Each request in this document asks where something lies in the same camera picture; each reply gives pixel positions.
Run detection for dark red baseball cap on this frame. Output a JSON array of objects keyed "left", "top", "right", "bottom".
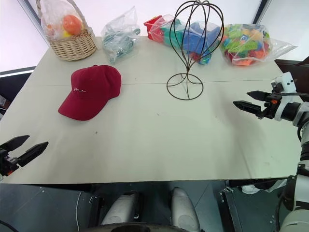
[{"left": 57, "top": 64, "right": 122, "bottom": 121}]

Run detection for woven wicker basket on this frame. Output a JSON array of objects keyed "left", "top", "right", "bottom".
[{"left": 36, "top": 0, "right": 98, "bottom": 62}]

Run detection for clear bag of mixed blocks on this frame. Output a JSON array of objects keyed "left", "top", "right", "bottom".
[{"left": 219, "top": 23, "right": 299, "bottom": 67}]

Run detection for clear bag blue green blocks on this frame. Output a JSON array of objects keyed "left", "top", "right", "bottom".
[{"left": 148, "top": 14, "right": 224, "bottom": 66}]

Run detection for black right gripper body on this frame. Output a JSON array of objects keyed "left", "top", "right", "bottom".
[{"left": 256, "top": 92, "right": 282, "bottom": 120}]

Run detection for silver right robot leg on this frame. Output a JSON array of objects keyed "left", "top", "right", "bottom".
[{"left": 169, "top": 187, "right": 201, "bottom": 232}]

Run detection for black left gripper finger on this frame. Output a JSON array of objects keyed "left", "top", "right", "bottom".
[
  {"left": 0, "top": 135, "right": 30, "bottom": 152},
  {"left": 17, "top": 141, "right": 49, "bottom": 168}
]

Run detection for white rounded object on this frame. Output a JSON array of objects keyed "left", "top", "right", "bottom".
[{"left": 241, "top": 184, "right": 262, "bottom": 194}]

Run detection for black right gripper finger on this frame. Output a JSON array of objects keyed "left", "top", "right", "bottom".
[
  {"left": 233, "top": 100, "right": 264, "bottom": 116},
  {"left": 246, "top": 90, "right": 268, "bottom": 102}
]

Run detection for dark brown box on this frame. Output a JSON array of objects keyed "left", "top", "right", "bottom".
[{"left": 274, "top": 56, "right": 309, "bottom": 97}]

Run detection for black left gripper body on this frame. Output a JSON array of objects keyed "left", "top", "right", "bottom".
[{"left": 0, "top": 149, "right": 20, "bottom": 177}]

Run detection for silver left robot leg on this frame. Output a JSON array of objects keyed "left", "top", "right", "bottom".
[{"left": 100, "top": 190, "right": 140, "bottom": 226}]

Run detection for red plastic bin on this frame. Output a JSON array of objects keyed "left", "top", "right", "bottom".
[{"left": 143, "top": 15, "right": 165, "bottom": 43}]

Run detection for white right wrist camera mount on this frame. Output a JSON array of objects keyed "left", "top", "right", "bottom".
[{"left": 270, "top": 73, "right": 297, "bottom": 121}]

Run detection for clear plastic bag of fruit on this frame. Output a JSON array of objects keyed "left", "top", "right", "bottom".
[{"left": 40, "top": 0, "right": 84, "bottom": 41}]

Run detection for silver robot leg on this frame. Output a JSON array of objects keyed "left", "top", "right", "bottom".
[
  {"left": 100, "top": 190, "right": 140, "bottom": 226},
  {"left": 169, "top": 187, "right": 201, "bottom": 232}
]

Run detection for dark wire hat stand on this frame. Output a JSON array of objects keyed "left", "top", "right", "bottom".
[{"left": 166, "top": 0, "right": 225, "bottom": 100}]

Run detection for orange toy fruit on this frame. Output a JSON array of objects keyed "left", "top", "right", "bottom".
[{"left": 62, "top": 14, "right": 83, "bottom": 35}]

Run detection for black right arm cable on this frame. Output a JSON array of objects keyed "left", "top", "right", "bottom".
[{"left": 281, "top": 91, "right": 309, "bottom": 98}]

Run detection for black table leg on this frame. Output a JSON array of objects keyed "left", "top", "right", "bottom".
[
  {"left": 218, "top": 180, "right": 244, "bottom": 232},
  {"left": 75, "top": 189, "right": 107, "bottom": 231}
]

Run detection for clear bag of teal items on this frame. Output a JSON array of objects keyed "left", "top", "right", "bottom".
[{"left": 100, "top": 6, "right": 141, "bottom": 64}]

